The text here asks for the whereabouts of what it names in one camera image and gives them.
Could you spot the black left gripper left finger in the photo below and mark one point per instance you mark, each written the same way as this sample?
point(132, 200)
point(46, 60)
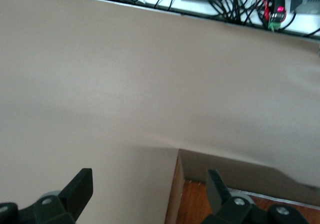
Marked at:
point(80, 186)

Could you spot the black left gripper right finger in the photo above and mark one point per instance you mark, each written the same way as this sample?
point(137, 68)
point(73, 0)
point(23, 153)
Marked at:
point(216, 191)

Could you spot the dark red wooden cabinet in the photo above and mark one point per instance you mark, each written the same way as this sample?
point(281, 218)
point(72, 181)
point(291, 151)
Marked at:
point(192, 204)

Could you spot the table cover sheet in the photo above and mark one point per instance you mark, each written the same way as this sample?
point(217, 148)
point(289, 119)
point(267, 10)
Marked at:
point(100, 83)

